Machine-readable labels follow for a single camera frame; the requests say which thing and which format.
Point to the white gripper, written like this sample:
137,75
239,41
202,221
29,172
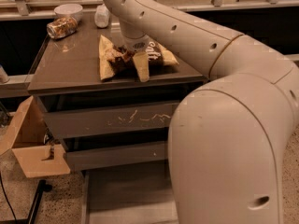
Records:
136,44

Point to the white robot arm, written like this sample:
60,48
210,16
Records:
227,138

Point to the middle drawer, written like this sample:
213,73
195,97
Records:
114,156

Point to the brown chip bag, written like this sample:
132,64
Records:
113,59

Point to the bottom drawer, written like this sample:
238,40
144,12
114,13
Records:
138,193

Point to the top drawer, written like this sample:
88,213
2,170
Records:
105,120

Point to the white bowl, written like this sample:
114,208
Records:
69,10

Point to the open cardboard box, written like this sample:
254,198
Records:
25,138

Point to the metal railing frame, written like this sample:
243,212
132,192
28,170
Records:
18,3

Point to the white cup at left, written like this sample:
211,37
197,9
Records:
4,78

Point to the black stand base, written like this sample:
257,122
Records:
42,187

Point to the grey drawer cabinet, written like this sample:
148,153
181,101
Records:
67,78

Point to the drawer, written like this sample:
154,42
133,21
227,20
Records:
114,156
105,120
138,193

